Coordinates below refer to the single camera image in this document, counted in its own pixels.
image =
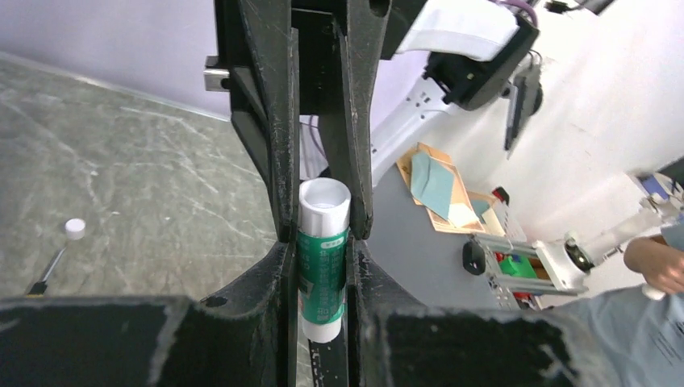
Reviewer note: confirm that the green white glue stick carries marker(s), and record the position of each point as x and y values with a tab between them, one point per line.
323	227

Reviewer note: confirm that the bystander bare hand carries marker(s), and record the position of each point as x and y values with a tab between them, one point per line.
660	264

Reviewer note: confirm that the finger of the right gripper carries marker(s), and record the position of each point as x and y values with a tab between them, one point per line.
358	30
257	44

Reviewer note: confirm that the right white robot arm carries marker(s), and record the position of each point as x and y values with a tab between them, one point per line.
473	47

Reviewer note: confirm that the bystander light blue shirt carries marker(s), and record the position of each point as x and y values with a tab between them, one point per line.
641	338

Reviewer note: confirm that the black computer mouse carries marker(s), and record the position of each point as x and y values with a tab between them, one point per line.
473	258

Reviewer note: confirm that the yellow handled screwdriver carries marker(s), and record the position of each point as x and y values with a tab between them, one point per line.
40	287

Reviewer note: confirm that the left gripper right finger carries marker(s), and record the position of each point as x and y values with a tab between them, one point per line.
395	340

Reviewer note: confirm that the black keyboard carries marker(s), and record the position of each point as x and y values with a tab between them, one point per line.
525	95

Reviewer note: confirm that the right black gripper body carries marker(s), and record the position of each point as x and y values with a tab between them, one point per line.
312	21

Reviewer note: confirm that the small white glue cap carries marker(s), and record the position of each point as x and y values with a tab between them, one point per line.
75	229

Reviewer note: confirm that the stack of spare envelopes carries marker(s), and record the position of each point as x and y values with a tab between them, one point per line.
436	185

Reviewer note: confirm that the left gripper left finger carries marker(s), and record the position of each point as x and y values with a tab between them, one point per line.
242	335

